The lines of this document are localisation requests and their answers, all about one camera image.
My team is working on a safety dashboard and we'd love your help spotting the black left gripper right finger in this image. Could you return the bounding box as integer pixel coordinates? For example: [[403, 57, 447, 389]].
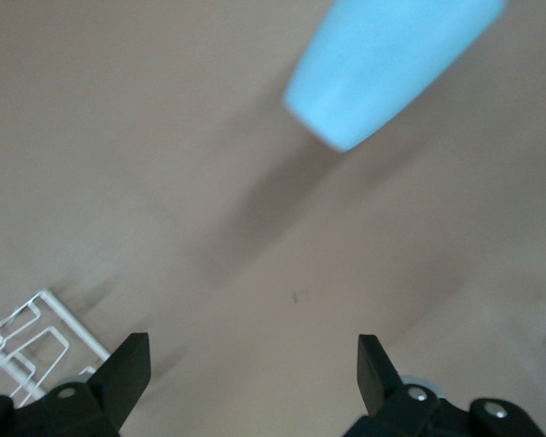
[[343, 333, 543, 437]]

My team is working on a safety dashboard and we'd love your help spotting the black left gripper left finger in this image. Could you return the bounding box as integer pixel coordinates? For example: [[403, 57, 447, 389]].
[[12, 332, 153, 437]]

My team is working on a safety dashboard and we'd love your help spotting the light blue cup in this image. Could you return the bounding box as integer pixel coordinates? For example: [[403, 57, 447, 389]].
[[282, 0, 511, 152]]

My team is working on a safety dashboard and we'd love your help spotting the brown paper table cover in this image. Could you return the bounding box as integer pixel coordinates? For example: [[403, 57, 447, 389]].
[[0, 0, 546, 437]]

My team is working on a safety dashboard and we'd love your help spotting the white wire cup holder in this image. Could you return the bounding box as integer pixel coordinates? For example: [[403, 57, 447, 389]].
[[0, 287, 110, 409]]

